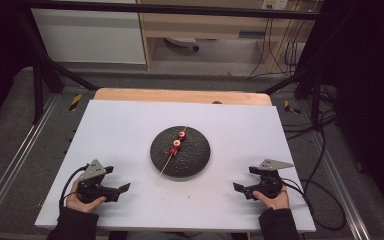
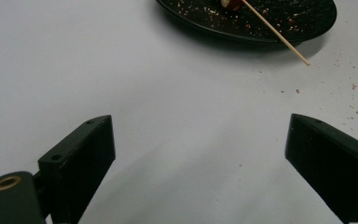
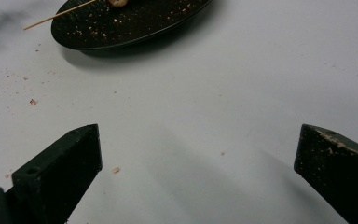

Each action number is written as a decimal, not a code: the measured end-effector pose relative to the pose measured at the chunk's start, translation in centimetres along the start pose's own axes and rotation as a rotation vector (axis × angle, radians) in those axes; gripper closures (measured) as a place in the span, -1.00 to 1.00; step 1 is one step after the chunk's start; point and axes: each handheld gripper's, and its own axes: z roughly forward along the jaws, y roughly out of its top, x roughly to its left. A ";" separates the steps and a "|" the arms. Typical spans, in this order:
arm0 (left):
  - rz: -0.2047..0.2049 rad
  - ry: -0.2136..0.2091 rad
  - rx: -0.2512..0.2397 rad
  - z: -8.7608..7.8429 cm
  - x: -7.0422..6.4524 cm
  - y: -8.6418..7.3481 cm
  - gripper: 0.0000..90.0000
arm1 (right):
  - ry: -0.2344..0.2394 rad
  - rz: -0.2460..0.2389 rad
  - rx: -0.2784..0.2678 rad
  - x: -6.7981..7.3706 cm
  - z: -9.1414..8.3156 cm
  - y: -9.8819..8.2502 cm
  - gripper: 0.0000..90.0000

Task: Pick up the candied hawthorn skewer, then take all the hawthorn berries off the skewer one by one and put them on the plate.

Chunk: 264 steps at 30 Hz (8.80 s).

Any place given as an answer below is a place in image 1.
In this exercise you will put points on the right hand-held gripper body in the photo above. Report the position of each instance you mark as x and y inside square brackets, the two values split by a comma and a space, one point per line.
[268, 183]

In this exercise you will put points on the black metal frame stand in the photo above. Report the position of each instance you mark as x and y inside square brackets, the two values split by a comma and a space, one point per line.
[38, 83]
[315, 90]

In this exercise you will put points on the black curtain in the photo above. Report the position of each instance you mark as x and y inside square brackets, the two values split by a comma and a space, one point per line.
[366, 83]
[0, 50]

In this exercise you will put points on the black round stone plate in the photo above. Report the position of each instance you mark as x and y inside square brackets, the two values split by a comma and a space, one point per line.
[193, 160]

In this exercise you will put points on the red cored hawthorn fruit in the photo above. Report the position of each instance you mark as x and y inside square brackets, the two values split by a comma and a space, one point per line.
[182, 135]
[176, 143]
[173, 151]

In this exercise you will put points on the light wooden desk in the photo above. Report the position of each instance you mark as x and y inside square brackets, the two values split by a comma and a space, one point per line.
[206, 26]

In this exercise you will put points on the person's right hand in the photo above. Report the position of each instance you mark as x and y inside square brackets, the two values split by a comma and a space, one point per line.
[277, 203]

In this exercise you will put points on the white cabinet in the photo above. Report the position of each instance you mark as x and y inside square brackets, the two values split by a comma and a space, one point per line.
[90, 36]

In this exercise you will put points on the person's left hand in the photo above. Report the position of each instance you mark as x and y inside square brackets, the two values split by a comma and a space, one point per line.
[80, 205]

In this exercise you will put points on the yellow black tape strip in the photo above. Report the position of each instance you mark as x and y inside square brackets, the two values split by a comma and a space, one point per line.
[290, 107]
[75, 102]

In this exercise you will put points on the light wooden table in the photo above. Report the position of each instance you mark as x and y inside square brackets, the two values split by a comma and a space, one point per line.
[180, 96]

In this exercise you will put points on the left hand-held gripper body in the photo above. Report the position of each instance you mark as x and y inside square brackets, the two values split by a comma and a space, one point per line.
[95, 191]

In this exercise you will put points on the black metal frame bar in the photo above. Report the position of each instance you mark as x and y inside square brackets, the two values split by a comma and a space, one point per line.
[180, 9]

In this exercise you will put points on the aluminium floor rail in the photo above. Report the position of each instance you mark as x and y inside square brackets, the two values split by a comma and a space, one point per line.
[20, 153]
[343, 186]

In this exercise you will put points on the white wall socket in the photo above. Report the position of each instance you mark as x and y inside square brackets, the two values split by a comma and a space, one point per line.
[275, 4]

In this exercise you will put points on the thin wooden skewer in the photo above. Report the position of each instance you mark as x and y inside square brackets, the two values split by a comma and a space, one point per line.
[165, 165]

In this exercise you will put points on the white chair base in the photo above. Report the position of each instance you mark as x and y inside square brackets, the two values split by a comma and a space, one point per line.
[181, 41]

